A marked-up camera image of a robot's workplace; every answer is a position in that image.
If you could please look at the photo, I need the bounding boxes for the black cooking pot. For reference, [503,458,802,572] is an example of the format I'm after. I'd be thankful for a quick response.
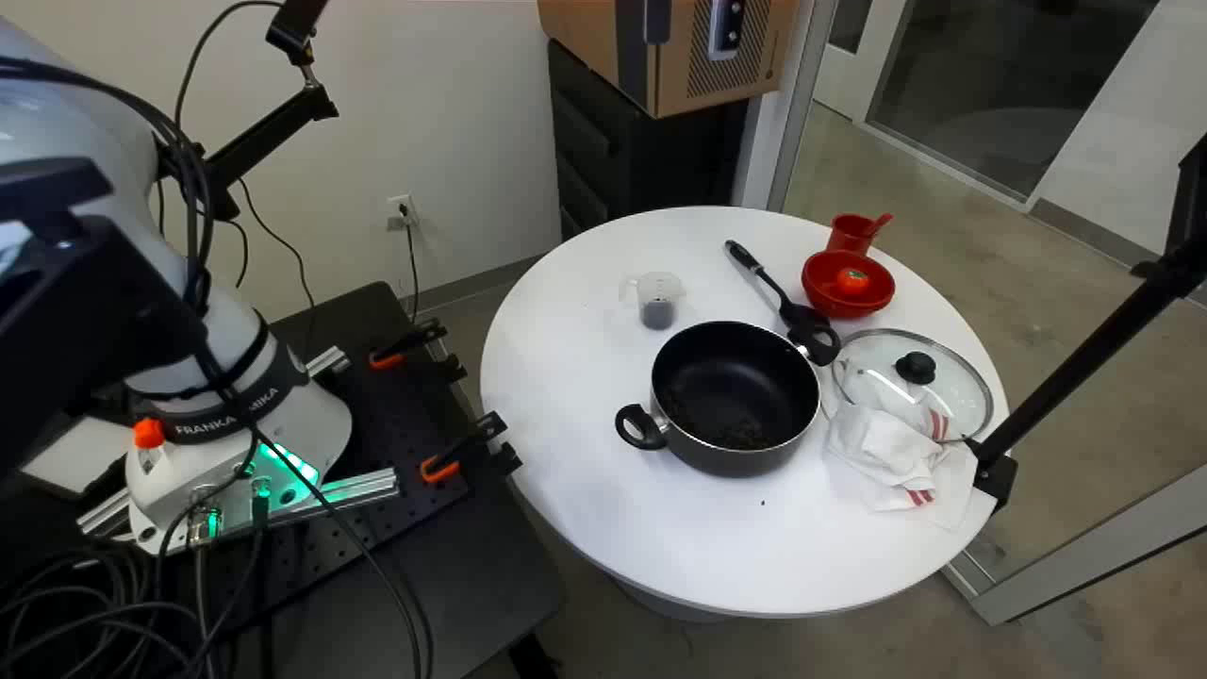
[611,317,821,483]

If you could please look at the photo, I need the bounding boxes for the glass pot lid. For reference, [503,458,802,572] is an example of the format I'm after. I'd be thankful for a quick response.
[831,323,995,450]

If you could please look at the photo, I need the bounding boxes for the black plastic ladle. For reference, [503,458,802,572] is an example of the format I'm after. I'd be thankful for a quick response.
[719,239,845,371]

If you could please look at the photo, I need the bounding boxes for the black plastic storage crate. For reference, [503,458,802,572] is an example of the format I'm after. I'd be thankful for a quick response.
[547,37,752,242]

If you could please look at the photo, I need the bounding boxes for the red plastic bowl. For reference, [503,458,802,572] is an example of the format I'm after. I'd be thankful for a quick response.
[799,247,899,323]

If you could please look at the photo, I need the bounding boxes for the red plastic cup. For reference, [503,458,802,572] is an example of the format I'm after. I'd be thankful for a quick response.
[827,213,899,260]

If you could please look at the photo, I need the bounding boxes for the black cart table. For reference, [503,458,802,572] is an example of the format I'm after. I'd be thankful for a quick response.
[250,475,570,679]

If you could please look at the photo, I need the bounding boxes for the cardboard box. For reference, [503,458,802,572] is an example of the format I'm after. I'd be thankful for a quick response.
[534,0,802,121]

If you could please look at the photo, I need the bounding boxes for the white cloth with red stripes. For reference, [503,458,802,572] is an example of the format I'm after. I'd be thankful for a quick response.
[821,395,978,517]

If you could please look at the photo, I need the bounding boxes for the black tripod stand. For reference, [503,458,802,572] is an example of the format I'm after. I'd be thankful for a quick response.
[965,127,1207,507]

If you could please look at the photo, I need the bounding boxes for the black foreground equipment box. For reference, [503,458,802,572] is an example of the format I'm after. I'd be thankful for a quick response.
[0,155,212,483]

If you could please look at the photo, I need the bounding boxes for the black clamp with orange handle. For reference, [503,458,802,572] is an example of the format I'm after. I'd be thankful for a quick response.
[366,317,467,382]
[413,410,520,492]

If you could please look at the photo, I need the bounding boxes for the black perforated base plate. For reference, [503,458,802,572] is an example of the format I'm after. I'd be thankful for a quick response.
[70,280,523,596]

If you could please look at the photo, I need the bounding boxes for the white wall outlet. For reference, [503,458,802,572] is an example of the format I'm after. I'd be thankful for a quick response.
[382,190,421,233]

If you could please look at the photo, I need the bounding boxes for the aluminium mounting rail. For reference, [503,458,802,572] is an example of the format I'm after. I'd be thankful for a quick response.
[75,342,406,546]

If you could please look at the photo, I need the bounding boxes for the grey door frame post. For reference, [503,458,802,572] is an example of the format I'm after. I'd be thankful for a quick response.
[730,0,845,214]

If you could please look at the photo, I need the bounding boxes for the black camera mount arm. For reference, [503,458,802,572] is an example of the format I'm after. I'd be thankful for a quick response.
[200,0,344,221]

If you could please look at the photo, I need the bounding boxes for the black cable bundle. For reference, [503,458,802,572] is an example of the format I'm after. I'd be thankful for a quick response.
[0,538,256,679]

